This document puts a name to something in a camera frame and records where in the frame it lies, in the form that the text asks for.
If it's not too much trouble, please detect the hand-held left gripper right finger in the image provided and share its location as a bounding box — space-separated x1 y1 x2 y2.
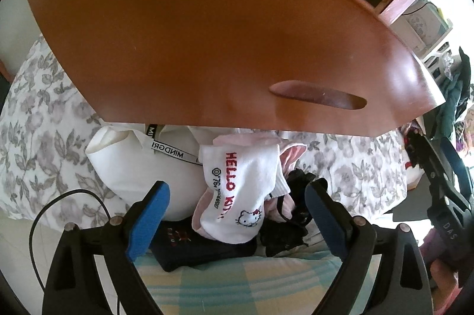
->
304 177 434 315

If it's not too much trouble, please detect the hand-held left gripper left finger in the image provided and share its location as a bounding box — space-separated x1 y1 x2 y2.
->
42 180 172 315

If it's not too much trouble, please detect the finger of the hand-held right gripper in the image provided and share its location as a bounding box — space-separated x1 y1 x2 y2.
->
440 140 474 205
420 136 451 205

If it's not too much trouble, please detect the black sock red print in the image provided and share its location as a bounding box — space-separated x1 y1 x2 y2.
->
151 219 258 273

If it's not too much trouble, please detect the white garment black band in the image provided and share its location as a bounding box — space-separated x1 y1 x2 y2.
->
85 124 208 223

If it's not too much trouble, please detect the pink knit garment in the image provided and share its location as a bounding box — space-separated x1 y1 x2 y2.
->
212 135 308 197

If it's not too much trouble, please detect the white cartoon print sock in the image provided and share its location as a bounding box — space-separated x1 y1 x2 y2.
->
192 143 281 245

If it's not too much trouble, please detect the pile of small toys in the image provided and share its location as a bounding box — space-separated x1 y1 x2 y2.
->
402 124 426 190

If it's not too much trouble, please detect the dark green jacket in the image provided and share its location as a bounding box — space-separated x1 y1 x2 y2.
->
435 46 474 132

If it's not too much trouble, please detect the pastel plaid cloth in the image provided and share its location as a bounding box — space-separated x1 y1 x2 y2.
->
133 244 382 315

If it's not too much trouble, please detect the white lattice shelf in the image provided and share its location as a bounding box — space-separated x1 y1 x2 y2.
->
420 41 456 79

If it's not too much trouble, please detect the grey floral blanket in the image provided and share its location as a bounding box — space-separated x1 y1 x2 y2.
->
0 33 419 223

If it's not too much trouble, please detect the cream storage box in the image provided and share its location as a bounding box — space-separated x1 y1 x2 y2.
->
393 0 454 52

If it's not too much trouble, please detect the black cable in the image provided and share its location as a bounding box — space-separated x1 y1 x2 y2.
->
29 189 124 315

